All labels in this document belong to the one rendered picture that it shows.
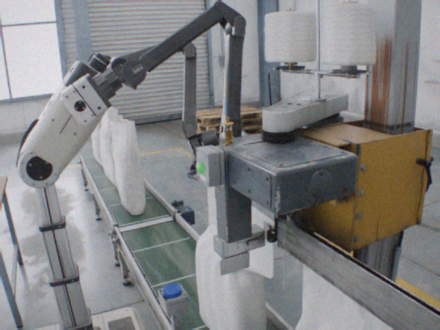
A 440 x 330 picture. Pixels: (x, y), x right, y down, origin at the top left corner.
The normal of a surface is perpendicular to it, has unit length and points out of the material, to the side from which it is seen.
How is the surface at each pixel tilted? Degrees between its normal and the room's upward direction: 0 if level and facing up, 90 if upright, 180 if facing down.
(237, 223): 90
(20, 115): 90
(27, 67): 90
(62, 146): 115
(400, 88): 90
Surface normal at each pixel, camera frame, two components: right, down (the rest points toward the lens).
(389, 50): -0.90, 0.17
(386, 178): 0.44, 0.26
